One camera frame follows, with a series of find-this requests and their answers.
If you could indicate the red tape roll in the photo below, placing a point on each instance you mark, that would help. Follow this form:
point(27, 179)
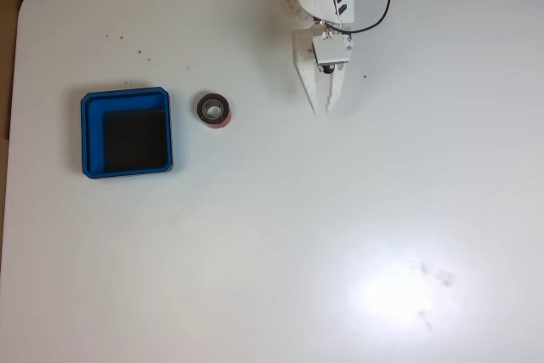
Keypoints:
point(200, 107)

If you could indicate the blue box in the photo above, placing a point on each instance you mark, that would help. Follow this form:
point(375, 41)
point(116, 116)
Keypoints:
point(93, 133)

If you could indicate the white camera box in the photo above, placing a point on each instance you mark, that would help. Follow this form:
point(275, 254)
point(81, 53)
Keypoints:
point(331, 50)

